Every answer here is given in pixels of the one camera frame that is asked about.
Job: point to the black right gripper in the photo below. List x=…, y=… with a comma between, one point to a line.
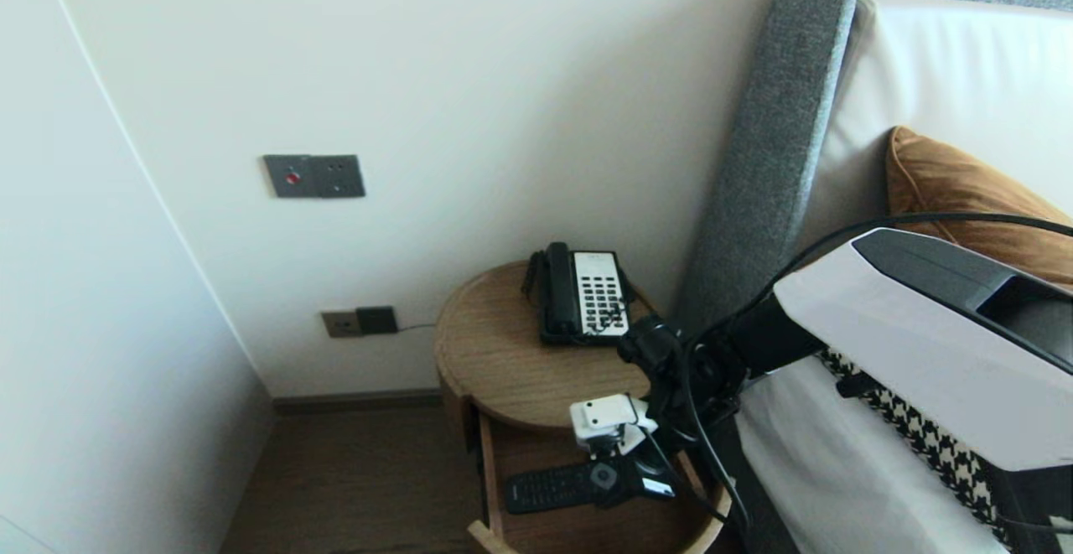
x=650, y=466

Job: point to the black TV remote control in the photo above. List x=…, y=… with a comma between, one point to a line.
x=545, y=487

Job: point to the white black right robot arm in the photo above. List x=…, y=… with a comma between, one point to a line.
x=905, y=344

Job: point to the round wooden nightstand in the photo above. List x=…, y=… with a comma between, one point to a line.
x=490, y=344

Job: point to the black white desk telephone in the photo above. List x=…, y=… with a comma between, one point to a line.
x=599, y=294

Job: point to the black telephone handset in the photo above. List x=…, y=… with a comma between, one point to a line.
x=559, y=294

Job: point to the white bed sheet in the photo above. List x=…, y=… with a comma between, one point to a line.
x=821, y=470

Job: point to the black plug adapter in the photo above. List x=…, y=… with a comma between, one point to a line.
x=377, y=320

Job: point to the black white houndstooth pillow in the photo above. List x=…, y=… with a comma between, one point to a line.
x=922, y=437

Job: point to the grey upholstered headboard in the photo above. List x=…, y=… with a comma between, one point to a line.
x=763, y=160

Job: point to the brown velvet cushion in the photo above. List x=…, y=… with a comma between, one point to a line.
x=964, y=185

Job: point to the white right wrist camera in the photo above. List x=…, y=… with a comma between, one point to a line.
x=603, y=420

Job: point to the bronze wall socket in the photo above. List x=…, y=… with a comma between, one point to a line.
x=339, y=324

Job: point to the grey wall socket plate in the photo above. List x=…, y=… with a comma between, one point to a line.
x=339, y=176

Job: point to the grey wall plate red button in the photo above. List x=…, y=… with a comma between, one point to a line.
x=289, y=177

